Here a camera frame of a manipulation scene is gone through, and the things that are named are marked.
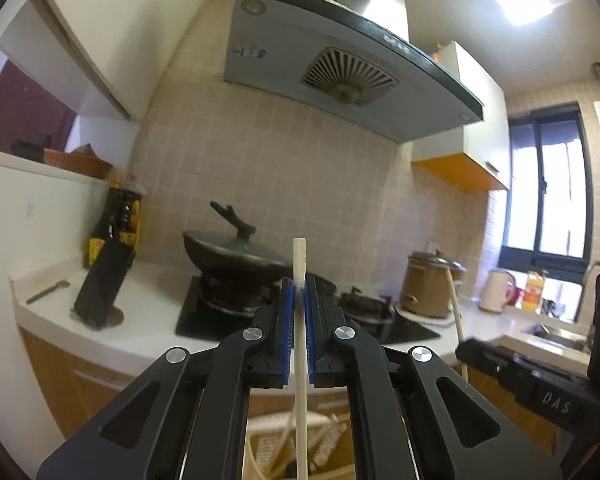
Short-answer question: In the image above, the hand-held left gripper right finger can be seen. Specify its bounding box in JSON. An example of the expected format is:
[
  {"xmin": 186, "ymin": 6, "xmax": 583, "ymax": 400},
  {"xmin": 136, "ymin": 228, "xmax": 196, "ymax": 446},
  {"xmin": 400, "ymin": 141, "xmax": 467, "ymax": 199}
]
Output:
[{"xmin": 302, "ymin": 272, "xmax": 565, "ymax": 480}]

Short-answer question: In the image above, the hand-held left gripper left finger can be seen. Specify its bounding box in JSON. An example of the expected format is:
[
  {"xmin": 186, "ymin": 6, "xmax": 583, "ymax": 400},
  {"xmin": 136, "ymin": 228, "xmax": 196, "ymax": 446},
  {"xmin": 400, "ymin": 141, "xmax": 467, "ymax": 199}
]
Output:
[{"xmin": 36, "ymin": 277, "xmax": 296, "ymax": 480}]

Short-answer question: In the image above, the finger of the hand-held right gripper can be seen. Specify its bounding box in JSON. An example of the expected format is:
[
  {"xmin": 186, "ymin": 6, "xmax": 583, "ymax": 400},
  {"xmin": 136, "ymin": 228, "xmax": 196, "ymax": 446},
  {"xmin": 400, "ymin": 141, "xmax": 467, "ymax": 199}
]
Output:
[{"xmin": 454, "ymin": 337, "xmax": 537, "ymax": 401}]

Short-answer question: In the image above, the pale wooden chopstick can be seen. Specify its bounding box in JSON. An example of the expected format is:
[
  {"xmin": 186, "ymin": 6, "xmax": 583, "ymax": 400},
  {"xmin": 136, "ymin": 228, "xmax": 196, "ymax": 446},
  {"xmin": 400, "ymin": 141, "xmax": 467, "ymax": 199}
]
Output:
[
  {"xmin": 292, "ymin": 237, "xmax": 312, "ymax": 480},
  {"xmin": 447, "ymin": 270, "xmax": 472, "ymax": 387}
]

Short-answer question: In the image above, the beige plastic utensil basket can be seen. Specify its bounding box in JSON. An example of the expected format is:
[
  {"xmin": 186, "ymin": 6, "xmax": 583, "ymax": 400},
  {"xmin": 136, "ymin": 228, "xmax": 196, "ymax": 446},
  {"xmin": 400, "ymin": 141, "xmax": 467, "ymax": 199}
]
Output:
[{"xmin": 246, "ymin": 406, "xmax": 357, "ymax": 480}]

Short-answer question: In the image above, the steel kitchen sink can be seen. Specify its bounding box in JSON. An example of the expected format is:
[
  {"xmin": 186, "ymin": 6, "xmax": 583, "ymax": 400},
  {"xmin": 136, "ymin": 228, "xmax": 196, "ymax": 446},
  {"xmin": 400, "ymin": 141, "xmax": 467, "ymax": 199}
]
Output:
[{"xmin": 499, "ymin": 321, "xmax": 595, "ymax": 367}]

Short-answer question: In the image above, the cream electric kettle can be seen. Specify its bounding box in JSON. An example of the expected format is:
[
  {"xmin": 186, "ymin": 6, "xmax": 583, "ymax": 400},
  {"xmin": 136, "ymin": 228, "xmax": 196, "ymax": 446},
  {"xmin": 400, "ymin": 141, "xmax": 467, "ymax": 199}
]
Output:
[{"xmin": 479, "ymin": 268, "xmax": 516, "ymax": 314}]

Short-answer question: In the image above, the black gas stove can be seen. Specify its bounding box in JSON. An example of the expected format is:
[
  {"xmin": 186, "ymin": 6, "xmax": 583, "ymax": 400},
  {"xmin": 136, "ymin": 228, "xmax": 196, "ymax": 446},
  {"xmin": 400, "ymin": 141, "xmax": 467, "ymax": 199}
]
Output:
[{"xmin": 174, "ymin": 271, "xmax": 442, "ymax": 347}]

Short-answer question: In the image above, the yellow cooking oil bottle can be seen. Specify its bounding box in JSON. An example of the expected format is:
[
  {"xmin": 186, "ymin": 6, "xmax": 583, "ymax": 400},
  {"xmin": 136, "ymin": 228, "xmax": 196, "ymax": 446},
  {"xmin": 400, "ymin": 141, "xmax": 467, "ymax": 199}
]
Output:
[{"xmin": 522, "ymin": 269, "xmax": 551, "ymax": 314}]

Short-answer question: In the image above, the metal kitchen faucet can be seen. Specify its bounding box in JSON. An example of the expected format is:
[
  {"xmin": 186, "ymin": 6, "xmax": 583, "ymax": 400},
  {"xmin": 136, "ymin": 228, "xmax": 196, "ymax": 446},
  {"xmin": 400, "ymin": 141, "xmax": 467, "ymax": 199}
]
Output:
[{"xmin": 573, "ymin": 259, "xmax": 600, "ymax": 324}]

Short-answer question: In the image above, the brown slow cooker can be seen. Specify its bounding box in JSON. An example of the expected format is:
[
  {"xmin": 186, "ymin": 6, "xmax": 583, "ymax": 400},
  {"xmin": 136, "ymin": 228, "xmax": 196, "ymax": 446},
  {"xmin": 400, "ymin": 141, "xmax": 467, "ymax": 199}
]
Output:
[{"xmin": 398, "ymin": 249, "xmax": 469, "ymax": 320}]

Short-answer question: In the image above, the black wok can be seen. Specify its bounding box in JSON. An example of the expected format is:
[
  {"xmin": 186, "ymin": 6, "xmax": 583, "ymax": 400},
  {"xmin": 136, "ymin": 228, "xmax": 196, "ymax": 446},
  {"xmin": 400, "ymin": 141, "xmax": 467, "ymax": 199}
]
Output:
[{"xmin": 182, "ymin": 200, "xmax": 301, "ymax": 282}]

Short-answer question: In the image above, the white kitchen countertop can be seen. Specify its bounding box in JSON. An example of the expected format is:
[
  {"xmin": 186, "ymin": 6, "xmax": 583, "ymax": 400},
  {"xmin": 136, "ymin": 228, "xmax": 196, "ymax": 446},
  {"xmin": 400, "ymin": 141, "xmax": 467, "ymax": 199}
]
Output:
[{"xmin": 10, "ymin": 254, "xmax": 597, "ymax": 377}]

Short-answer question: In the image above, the round wooden phone stand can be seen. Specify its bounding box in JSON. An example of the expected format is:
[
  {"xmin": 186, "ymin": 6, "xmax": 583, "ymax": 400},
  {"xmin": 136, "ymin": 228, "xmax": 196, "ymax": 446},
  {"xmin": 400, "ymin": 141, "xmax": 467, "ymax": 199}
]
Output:
[{"xmin": 70, "ymin": 305, "xmax": 126, "ymax": 330}]

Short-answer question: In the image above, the dark framed window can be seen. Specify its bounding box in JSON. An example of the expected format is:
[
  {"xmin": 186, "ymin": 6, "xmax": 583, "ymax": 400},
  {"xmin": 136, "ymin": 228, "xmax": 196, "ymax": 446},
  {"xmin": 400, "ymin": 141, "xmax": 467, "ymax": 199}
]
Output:
[{"xmin": 497, "ymin": 102, "xmax": 597, "ymax": 274}]

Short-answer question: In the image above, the black smartphone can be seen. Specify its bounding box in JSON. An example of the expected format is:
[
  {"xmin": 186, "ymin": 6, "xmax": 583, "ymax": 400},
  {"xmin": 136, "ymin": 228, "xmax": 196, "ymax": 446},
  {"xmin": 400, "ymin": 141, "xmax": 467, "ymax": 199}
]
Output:
[{"xmin": 73, "ymin": 238, "xmax": 137, "ymax": 329}]

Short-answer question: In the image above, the yellow label sauce bottle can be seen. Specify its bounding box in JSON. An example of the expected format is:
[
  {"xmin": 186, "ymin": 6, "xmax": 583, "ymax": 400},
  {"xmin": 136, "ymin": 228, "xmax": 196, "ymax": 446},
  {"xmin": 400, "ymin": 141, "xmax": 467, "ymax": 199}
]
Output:
[{"xmin": 120, "ymin": 172, "xmax": 147, "ymax": 249}]

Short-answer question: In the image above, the dark soy sauce bottle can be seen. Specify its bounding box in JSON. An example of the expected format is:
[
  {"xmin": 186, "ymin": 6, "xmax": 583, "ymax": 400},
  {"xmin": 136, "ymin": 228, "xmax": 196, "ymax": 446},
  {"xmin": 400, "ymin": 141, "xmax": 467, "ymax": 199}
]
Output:
[{"xmin": 83, "ymin": 175, "xmax": 131, "ymax": 269}]

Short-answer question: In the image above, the wooden base cabinet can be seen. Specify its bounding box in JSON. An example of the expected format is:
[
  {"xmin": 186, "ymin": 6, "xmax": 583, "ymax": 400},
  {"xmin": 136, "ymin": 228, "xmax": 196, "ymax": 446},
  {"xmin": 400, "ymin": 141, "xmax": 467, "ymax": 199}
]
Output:
[{"xmin": 19, "ymin": 327, "xmax": 583, "ymax": 463}]

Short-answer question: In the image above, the small spoon on countertop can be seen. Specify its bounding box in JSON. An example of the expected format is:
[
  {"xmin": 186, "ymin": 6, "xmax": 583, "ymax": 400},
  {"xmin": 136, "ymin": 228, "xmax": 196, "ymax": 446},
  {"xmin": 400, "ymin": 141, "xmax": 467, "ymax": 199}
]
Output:
[{"xmin": 26, "ymin": 279, "xmax": 71, "ymax": 305}]

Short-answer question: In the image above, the grey range hood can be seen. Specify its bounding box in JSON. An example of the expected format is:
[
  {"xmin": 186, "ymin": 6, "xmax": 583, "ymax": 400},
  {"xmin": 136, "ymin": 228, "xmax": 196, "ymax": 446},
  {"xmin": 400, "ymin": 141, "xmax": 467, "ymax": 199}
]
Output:
[{"xmin": 223, "ymin": 0, "xmax": 485, "ymax": 144}]

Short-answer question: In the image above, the white refrigerator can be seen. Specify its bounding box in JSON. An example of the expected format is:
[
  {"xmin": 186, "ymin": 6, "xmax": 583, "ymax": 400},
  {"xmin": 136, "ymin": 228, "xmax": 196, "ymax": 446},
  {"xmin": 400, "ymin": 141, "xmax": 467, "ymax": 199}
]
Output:
[{"xmin": 0, "ymin": 146, "xmax": 113, "ymax": 286}]

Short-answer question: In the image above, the dark red door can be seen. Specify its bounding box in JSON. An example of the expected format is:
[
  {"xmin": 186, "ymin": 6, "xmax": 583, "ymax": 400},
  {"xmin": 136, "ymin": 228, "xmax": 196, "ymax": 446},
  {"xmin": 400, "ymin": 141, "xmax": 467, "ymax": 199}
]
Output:
[{"xmin": 0, "ymin": 54, "xmax": 77, "ymax": 152}]

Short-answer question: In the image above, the white and orange wall cabinet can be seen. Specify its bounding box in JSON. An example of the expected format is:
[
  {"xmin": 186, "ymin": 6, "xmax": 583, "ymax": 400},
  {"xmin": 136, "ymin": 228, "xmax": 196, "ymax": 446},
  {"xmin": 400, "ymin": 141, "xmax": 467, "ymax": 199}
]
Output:
[{"xmin": 410, "ymin": 40, "xmax": 512, "ymax": 194}]

